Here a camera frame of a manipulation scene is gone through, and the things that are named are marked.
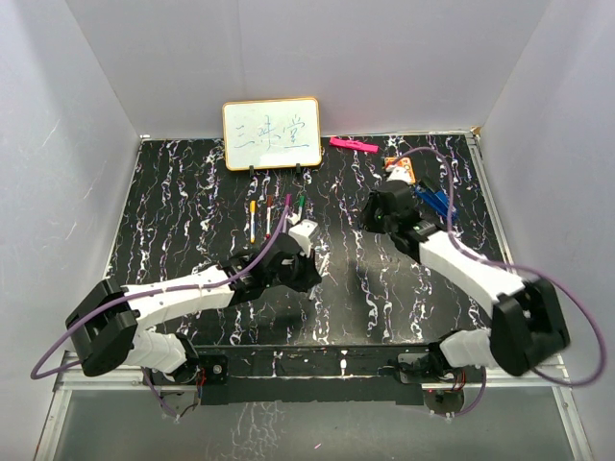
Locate white pen red tip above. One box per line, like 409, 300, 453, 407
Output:
265, 205, 272, 239

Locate white pen purple tip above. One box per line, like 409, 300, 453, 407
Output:
283, 206, 290, 233

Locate white pen yellow tip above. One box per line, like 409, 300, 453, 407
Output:
249, 210, 256, 244

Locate white pen blue tip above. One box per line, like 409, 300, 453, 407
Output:
308, 254, 330, 301

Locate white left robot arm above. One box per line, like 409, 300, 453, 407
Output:
65, 220, 322, 383

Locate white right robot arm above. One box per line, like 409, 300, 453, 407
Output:
360, 180, 570, 381

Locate blue stapler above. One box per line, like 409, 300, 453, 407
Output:
415, 179, 450, 218

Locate orange spiral notebook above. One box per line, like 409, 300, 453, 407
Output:
384, 158, 416, 185

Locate pink plastic clip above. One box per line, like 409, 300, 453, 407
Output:
330, 136, 379, 154

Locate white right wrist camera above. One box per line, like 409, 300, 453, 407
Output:
385, 164, 415, 185

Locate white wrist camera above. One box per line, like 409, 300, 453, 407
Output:
385, 164, 415, 185
287, 219, 319, 255

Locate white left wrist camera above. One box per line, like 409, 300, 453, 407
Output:
287, 219, 319, 255

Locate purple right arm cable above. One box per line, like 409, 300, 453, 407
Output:
386, 146, 607, 418

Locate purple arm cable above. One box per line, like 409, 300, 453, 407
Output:
386, 146, 607, 418
29, 204, 292, 419

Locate black front mounting rail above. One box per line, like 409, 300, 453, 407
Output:
196, 345, 436, 405

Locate white board with yellow frame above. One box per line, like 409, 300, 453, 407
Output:
222, 97, 323, 171

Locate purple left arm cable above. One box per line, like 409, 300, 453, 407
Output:
29, 204, 292, 419

